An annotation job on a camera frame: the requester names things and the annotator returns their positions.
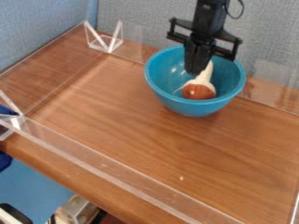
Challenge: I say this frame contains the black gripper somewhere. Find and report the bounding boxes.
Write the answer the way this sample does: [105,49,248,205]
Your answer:
[166,17,242,74]

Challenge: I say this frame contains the brown and white toy mushroom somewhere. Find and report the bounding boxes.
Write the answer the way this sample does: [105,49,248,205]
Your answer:
[181,61,216,100]

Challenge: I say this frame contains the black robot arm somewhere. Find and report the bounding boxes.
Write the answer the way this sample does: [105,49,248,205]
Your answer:
[166,0,244,75]

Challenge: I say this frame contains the blue plastic bowl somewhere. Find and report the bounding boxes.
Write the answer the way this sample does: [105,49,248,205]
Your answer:
[144,45,246,117]

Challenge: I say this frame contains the clear acrylic back barrier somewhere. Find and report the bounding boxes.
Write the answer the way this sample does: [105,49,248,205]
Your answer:
[82,20,299,116]

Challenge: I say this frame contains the clear acrylic barrier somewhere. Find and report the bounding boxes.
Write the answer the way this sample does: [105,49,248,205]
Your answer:
[82,20,299,116]
[0,116,242,224]

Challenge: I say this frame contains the clear acrylic front barrier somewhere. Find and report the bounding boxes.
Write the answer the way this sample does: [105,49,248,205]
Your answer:
[0,116,242,224]

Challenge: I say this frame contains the blue cloth object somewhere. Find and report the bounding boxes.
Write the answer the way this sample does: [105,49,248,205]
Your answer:
[0,104,19,173]

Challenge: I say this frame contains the beige box under table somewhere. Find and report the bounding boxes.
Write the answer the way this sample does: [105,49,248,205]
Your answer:
[46,194,98,224]

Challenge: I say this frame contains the black and white object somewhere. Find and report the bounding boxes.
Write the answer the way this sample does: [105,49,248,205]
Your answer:
[0,203,33,224]

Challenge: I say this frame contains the black cable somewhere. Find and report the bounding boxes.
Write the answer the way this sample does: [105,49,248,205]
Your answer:
[222,0,245,20]

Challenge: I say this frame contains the clear acrylic corner bracket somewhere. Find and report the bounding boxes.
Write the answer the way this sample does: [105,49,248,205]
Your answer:
[82,21,124,53]

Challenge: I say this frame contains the clear acrylic left bracket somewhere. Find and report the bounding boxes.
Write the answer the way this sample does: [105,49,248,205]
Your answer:
[0,90,23,142]

